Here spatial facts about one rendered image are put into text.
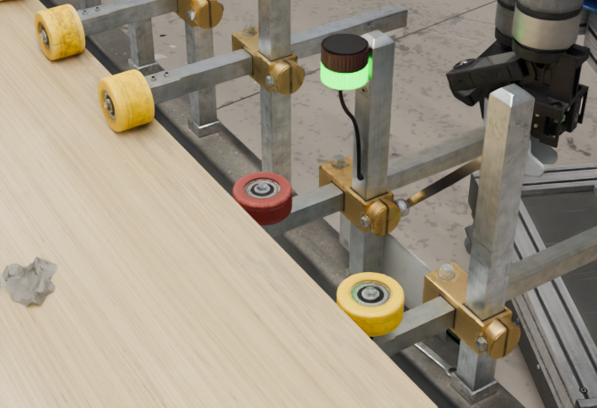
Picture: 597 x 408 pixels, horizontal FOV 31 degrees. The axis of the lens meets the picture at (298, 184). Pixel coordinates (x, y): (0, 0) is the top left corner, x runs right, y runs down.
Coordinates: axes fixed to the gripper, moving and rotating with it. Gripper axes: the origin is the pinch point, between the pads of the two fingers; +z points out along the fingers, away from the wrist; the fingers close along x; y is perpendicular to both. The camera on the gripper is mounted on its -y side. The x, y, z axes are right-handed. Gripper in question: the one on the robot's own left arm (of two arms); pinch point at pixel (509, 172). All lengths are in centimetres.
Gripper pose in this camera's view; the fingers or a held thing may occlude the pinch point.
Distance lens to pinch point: 142.3
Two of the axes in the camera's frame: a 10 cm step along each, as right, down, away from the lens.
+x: 6.1, -4.6, 6.4
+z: 0.0, 8.1, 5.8
